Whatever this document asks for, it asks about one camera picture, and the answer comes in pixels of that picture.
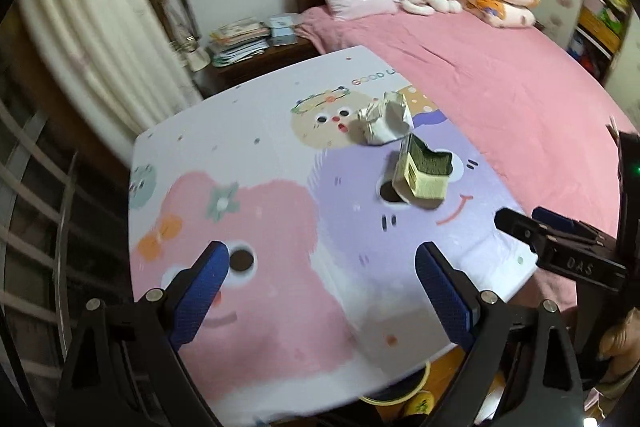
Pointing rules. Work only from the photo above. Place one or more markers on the metal window grille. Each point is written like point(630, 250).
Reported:
point(59, 245)

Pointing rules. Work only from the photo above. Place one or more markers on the person's right hand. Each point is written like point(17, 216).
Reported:
point(619, 347)

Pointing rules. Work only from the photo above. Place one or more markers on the dark wooden nightstand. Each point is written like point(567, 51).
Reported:
point(216, 79)

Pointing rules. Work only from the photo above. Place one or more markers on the folding table with cartoon top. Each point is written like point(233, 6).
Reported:
point(321, 304)

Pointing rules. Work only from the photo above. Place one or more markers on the cream curtain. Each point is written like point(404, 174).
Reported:
point(115, 64)

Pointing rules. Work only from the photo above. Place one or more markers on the bookshelf with items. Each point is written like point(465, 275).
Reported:
point(599, 35)

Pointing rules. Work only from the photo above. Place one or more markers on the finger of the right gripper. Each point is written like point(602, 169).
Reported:
point(526, 230)
point(563, 224)

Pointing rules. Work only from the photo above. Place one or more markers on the beige green carton box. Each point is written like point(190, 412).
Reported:
point(421, 175)

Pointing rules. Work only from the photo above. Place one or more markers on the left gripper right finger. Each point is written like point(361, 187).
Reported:
point(530, 347)

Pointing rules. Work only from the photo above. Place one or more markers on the blue tissue box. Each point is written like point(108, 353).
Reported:
point(283, 28)

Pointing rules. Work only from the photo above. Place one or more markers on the pink bed blanket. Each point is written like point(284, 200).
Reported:
point(524, 124)

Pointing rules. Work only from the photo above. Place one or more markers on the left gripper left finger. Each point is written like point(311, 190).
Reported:
point(123, 367)

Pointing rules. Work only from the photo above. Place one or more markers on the stack of books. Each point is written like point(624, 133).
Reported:
point(238, 41)

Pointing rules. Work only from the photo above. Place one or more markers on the blue trash bin yellow rim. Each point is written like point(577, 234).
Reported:
point(400, 391)

